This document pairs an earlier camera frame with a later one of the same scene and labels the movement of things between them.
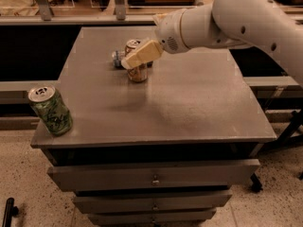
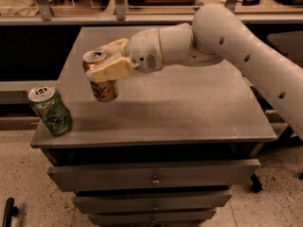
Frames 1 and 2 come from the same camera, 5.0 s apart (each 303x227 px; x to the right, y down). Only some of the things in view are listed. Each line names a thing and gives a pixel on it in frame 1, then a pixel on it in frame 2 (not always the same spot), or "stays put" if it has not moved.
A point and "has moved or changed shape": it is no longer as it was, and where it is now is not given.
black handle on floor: (10, 211) stays put
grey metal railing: (45, 14) stays put
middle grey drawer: (155, 201) stays put
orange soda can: (137, 74) has moved or changed shape
